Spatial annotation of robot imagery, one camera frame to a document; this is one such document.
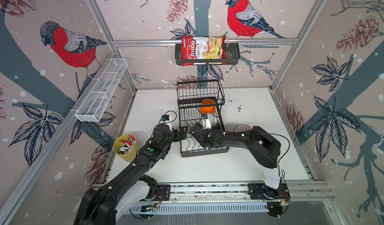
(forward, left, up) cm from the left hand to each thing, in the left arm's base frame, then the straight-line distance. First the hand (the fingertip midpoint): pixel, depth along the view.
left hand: (181, 128), depth 80 cm
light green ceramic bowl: (+10, -19, -7) cm, 22 cm away
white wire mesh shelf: (+15, +43, +15) cm, 48 cm away
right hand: (+6, -16, -10) cm, 20 cm away
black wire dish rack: (+27, -11, -10) cm, 31 cm away
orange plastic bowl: (+20, -18, -9) cm, 29 cm away
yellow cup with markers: (-7, +31, -6) cm, 32 cm away
